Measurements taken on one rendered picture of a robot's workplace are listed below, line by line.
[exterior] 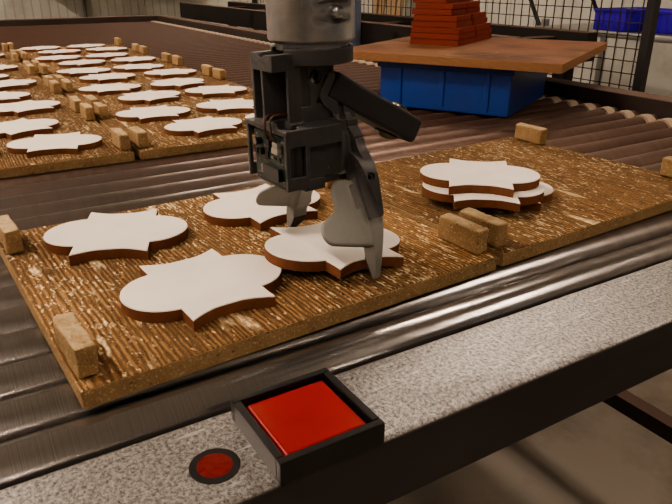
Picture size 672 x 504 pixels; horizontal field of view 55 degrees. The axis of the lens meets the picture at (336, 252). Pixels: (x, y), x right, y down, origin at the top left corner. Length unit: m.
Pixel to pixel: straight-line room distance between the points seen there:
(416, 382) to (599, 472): 1.44
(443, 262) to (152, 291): 0.28
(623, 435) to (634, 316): 1.44
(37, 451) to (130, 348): 0.10
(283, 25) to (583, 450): 1.62
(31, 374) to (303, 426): 0.23
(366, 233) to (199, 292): 0.15
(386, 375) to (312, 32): 0.28
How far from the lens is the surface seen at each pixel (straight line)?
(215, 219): 0.75
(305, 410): 0.45
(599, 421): 2.10
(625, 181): 0.98
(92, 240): 0.71
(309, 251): 0.62
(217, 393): 0.49
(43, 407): 0.52
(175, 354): 0.51
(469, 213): 0.71
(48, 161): 1.09
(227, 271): 0.60
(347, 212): 0.57
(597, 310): 0.64
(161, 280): 0.60
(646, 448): 2.05
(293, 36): 0.55
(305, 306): 0.56
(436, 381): 0.51
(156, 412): 0.48
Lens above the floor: 1.20
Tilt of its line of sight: 23 degrees down
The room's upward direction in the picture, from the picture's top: straight up
